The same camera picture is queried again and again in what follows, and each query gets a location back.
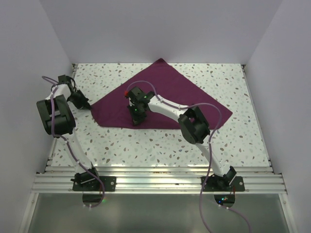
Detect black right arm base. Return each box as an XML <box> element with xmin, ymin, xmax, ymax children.
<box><xmin>200</xmin><ymin>175</ymin><xmax>245</xmax><ymax>192</ymax></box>

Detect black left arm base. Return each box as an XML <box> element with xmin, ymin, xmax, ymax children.
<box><xmin>71</xmin><ymin>168</ymin><xmax>117</xmax><ymax>192</ymax></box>

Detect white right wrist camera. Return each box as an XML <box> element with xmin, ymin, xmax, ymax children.
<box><xmin>124</xmin><ymin>91</ymin><xmax>133</xmax><ymax>106</ymax></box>

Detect purple cloth mat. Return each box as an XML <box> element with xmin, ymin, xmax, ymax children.
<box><xmin>90</xmin><ymin>58</ymin><xmax>234</xmax><ymax>131</ymax></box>

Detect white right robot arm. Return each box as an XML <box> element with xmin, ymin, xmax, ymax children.
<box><xmin>125</xmin><ymin>86</ymin><xmax>237</xmax><ymax>191</ymax></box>

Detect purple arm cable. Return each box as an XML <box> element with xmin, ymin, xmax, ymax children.
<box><xmin>127</xmin><ymin>81</ymin><xmax>251</xmax><ymax>233</ymax></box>
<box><xmin>42</xmin><ymin>76</ymin><xmax>106</xmax><ymax>209</ymax></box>

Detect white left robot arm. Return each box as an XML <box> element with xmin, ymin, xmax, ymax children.
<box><xmin>36</xmin><ymin>75</ymin><xmax>102</xmax><ymax>191</ymax></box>

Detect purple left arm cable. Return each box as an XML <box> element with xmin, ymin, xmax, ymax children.
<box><xmin>42</xmin><ymin>76</ymin><xmax>106</xmax><ymax>209</ymax></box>

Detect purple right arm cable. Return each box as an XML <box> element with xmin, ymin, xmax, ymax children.
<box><xmin>127</xmin><ymin>81</ymin><xmax>251</xmax><ymax>233</ymax></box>

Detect aluminium rail frame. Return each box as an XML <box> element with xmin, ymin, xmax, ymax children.
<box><xmin>32</xmin><ymin>63</ymin><xmax>286</xmax><ymax>194</ymax></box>

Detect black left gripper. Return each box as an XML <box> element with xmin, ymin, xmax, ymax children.
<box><xmin>67</xmin><ymin>89</ymin><xmax>92</xmax><ymax>110</ymax></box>

